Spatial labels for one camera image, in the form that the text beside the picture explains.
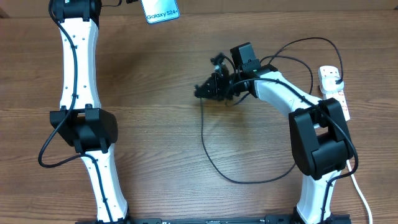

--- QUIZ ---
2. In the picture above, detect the blue screen smartphone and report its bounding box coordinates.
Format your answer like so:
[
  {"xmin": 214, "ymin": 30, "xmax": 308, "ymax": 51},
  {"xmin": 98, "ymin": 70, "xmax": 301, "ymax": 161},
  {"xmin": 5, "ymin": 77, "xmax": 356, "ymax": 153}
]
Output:
[{"xmin": 141, "ymin": 0, "xmax": 180, "ymax": 24}]

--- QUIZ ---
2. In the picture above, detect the black charger cable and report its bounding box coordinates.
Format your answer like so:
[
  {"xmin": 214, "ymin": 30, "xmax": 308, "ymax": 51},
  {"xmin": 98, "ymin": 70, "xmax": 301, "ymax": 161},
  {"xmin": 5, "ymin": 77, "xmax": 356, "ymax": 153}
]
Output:
[{"xmin": 195, "ymin": 37, "xmax": 345, "ymax": 185}]

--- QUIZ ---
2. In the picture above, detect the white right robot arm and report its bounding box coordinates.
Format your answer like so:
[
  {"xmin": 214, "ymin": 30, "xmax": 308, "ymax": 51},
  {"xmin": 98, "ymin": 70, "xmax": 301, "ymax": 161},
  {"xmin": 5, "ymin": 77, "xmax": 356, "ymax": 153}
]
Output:
[{"xmin": 194, "ymin": 42, "xmax": 358, "ymax": 223}]

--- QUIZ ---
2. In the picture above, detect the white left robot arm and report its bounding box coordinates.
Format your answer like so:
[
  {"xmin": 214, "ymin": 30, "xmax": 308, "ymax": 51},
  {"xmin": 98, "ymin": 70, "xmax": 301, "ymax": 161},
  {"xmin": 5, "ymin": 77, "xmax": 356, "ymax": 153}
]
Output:
[{"xmin": 38, "ymin": 0, "xmax": 133, "ymax": 223}]

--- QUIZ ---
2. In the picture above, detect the white charger plug adapter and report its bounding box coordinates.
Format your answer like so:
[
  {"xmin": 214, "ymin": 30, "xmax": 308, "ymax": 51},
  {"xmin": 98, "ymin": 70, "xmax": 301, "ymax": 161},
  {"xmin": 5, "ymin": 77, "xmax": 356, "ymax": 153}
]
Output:
[{"xmin": 320, "ymin": 76, "xmax": 345, "ymax": 94}]

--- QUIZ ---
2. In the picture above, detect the white power strip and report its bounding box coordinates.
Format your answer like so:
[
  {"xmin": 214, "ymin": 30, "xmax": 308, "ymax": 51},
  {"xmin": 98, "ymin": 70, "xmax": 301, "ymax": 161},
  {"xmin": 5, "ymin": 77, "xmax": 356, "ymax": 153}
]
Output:
[{"xmin": 318, "ymin": 65, "xmax": 350, "ymax": 121}]

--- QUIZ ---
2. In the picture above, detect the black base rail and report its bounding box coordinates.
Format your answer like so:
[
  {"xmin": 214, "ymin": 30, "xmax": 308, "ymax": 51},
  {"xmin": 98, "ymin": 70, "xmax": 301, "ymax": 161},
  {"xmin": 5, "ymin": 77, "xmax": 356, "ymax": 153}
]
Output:
[{"xmin": 75, "ymin": 215, "xmax": 352, "ymax": 224}]

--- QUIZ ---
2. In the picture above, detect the white power strip cord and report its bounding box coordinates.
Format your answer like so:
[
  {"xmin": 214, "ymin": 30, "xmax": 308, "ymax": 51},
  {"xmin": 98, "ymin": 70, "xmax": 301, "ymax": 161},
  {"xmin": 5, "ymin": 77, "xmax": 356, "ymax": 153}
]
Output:
[{"xmin": 345, "ymin": 160, "xmax": 374, "ymax": 224}]

